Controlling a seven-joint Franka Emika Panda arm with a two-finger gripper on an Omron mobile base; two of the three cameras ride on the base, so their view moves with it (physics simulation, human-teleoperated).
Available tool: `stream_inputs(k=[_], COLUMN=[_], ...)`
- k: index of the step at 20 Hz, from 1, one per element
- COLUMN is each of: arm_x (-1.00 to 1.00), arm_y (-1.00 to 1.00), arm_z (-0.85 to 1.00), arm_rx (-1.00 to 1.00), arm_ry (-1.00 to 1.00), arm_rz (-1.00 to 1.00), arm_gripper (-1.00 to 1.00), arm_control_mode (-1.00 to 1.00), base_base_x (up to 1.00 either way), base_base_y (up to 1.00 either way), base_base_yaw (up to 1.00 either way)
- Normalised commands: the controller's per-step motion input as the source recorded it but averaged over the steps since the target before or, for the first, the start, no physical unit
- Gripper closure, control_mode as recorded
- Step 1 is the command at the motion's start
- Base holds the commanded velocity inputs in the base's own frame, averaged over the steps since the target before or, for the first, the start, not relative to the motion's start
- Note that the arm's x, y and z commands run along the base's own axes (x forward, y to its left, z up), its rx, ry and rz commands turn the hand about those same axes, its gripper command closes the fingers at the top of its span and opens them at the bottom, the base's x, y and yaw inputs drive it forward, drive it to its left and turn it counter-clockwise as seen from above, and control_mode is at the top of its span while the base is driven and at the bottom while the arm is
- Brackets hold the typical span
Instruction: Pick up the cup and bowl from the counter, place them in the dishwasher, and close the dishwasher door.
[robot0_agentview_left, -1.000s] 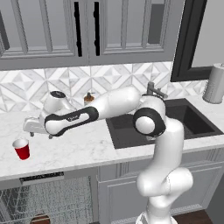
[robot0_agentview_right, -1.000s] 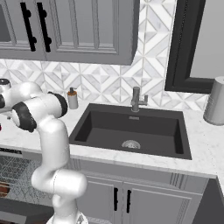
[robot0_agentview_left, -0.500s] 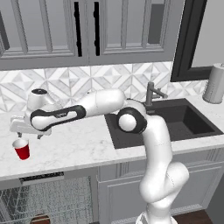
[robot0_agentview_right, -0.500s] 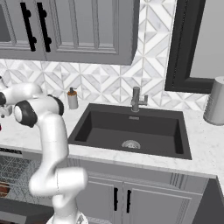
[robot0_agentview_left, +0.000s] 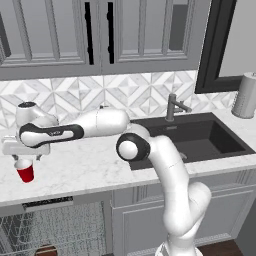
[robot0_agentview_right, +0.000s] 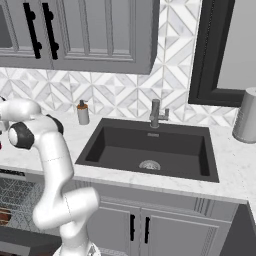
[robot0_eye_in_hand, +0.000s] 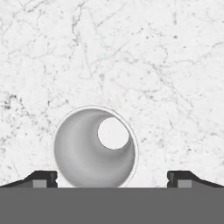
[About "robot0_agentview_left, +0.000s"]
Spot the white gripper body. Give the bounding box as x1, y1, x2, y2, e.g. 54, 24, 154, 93
1, 134, 52, 157

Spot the red plastic cup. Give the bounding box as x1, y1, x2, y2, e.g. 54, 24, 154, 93
13, 158, 36, 184

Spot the grey dishwasher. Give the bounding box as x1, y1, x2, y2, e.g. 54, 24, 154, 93
0, 190, 114, 256

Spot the grey base cupboard door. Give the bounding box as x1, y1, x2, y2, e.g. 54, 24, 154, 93
112, 185, 256, 256

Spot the grey metal tap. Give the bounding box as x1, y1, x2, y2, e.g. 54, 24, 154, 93
165, 93, 193, 123

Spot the dark sink basin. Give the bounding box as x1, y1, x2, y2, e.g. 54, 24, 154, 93
127, 111, 256, 172

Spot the grey fixed drawer front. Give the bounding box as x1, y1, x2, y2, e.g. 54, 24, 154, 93
111, 167, 256, 208

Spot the white paper towel roll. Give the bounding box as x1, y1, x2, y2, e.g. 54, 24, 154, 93
230, 71, 256, 120

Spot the wire dishwasher rack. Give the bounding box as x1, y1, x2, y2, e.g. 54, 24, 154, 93
0, 201, 108, 256

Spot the grey wall cupboard door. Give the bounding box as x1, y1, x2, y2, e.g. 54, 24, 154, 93
100, 0, 213, 76
0, 0, 102, 82

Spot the black cupboard handle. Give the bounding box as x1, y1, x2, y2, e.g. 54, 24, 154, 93
106, 1, 116, 65
83, 1, 95, 66

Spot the black window frame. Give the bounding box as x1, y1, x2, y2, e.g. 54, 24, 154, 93
194, 0, 256, 95

